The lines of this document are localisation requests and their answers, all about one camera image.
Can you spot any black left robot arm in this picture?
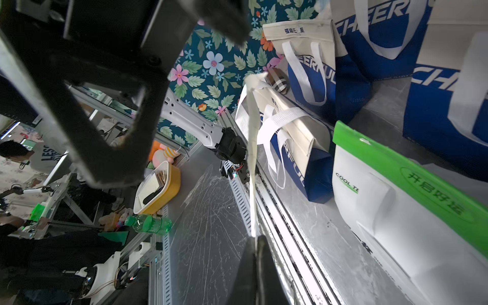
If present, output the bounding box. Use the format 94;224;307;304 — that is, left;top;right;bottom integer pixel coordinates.
1;1;250;188

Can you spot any white bag green top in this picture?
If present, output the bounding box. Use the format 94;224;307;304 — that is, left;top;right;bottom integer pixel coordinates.
332;122;487;304

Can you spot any green plastic bottle outside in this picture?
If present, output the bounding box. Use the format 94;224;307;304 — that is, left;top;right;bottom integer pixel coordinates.
124;214;172;236

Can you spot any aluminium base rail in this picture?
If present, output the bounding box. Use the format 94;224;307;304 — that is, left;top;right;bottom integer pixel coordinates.
148;110;344;305

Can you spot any middle right blue white bag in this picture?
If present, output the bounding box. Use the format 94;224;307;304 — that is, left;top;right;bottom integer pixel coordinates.
403;1;487;181

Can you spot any yellow tray outside cell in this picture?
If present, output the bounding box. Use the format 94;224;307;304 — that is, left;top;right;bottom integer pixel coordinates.
133;161;181;215

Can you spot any middle left blue white bag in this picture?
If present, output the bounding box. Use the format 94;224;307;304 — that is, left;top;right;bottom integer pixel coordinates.
263;18;372;123

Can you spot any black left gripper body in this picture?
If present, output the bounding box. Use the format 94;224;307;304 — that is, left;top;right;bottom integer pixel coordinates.
1;1;250;188

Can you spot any blue white tote bag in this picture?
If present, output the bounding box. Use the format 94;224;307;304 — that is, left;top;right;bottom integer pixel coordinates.
235;73;334;203
330;0;435;81

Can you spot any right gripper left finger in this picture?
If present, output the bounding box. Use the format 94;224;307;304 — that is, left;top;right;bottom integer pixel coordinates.
226;237;257;305

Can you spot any plaid box near wall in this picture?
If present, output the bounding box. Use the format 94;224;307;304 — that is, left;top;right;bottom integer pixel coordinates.
266;67;290;95

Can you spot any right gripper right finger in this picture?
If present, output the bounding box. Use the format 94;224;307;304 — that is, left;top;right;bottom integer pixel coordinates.
255;235;289;305

